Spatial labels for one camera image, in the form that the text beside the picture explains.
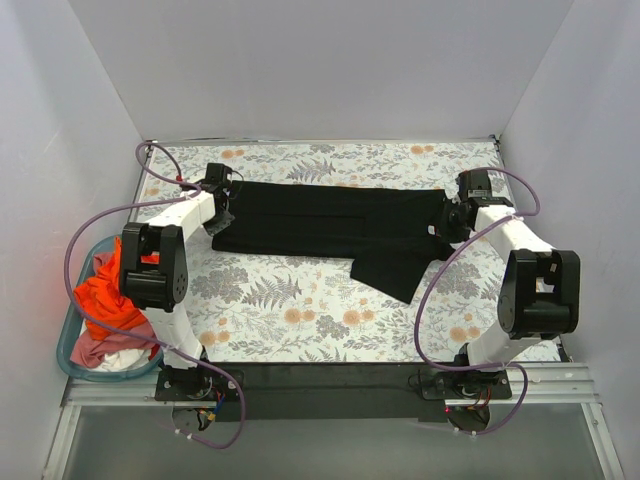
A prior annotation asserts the black t shirt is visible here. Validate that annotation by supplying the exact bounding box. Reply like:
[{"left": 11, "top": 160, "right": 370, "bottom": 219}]
[{"left": 212, "top": 182, "right": 453, "bottom": 303}]

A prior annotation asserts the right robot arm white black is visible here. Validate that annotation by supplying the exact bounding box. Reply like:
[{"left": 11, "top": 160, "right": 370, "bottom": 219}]
[{"left": 427, "top": 167, "right": 581, "bottom": 398}]

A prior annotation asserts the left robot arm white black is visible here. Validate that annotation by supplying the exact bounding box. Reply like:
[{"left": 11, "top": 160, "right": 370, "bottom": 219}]
[{"left": 119, "top": 163, "right": 239, "bottom": 400}]

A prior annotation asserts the floral patterned table mat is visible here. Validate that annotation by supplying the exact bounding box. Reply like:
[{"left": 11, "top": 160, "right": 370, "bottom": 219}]
[{"left": 138, "top": 141, "right": 504, "bottom": 362}]

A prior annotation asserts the orange t shirt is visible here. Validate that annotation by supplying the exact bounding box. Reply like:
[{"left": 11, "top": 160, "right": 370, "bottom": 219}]
[{"left": 74, "top": 237, "right": 149, "bottom": 341}]

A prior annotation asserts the white t shirt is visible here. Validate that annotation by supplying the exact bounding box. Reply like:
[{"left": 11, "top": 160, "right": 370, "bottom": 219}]
[{"left": 94, "top": 349, "right": 151, "bottom": 373}]

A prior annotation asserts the teal plastic laundry basket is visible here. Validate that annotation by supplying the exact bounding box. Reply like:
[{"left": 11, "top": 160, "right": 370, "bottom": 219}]
[{"left": 56, "top": 236, "right": 163, "bottom": 383}]

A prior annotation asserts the pink t shirt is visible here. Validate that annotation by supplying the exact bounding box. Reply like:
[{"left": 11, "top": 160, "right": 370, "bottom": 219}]
[{"left": 71, "top": 253, "right": 158, "bottom": 369}]

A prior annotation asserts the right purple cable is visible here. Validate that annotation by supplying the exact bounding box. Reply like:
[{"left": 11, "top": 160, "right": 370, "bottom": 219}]
[{"left": 413, "top": 167, "right": 542, "bottom": 437}]

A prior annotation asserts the purple cable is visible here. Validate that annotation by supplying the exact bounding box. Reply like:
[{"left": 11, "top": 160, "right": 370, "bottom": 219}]
[
  {"left": 66, "top": 141, "right": 247, "bottom": 450},
  {"left": 413, "top": 167, "right": 542, "bottom": 437}
]

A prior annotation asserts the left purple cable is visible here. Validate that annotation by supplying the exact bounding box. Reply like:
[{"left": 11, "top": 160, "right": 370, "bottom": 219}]
[{"left": 66, "top": 141, "right": 247, "bottom": 450}]

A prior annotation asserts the aluminium frame rail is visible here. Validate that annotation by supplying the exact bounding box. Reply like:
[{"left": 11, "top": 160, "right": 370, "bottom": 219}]
[{"left": 45, "top": 363, "right": 625, "bottom": 479}]

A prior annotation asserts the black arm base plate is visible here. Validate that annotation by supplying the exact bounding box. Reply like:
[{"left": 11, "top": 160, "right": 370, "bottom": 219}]
[{"left": 155, "top": 363, "right": 512, "bottom": 422}]

